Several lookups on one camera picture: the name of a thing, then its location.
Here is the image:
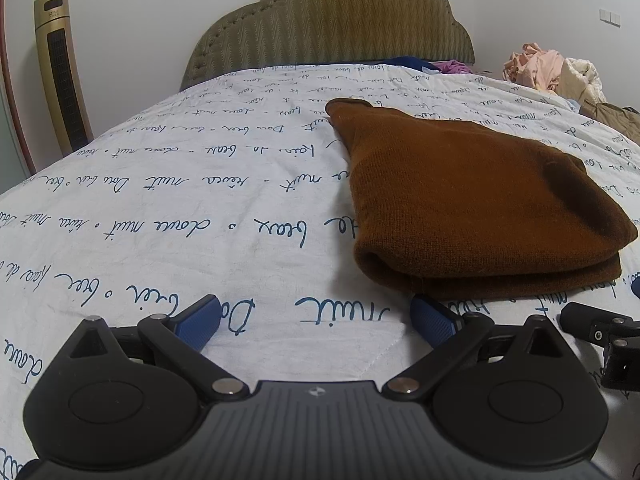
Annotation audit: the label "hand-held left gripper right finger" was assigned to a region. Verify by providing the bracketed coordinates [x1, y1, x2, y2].
[382, 294, 572, 402]

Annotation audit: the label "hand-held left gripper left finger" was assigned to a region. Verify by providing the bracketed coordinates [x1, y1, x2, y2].
[67, 294, 251, 402]

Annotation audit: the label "pink crumpled clothes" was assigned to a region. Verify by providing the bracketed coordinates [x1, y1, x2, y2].
[502, 42, 566, 92]

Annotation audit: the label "pale green door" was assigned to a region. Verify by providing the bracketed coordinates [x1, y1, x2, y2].
[0, 105, 29, 196]

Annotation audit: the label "cream crumpled cloth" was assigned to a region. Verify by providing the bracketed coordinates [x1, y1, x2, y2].
[557, 57, 609, 107]

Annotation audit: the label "brown knit sweater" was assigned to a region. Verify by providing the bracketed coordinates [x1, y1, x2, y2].
[325, 97, 640, 302]

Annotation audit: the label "purple cloth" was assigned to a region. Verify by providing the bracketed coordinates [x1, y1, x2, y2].
[432, 59, 474, 76]

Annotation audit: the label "gold tower fan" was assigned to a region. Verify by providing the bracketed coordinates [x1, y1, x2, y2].
[34, 0, 95, 157]

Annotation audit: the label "white script-printed bed sheet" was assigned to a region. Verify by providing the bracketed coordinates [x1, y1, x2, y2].
[0, 62, 640, 480]

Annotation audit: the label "red door frame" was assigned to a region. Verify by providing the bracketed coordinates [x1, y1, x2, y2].
[0, 0, 39, 173]

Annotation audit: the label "dark blue cloth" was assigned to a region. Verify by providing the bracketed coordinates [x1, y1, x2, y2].
[387, 56, 442, 72]

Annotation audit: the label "olive padded headboard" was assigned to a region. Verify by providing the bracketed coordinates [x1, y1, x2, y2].
[180, 0, 476, 92]

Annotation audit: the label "tan crumpled cloth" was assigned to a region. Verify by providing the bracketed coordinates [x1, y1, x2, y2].
[582, 100, 640, 134]

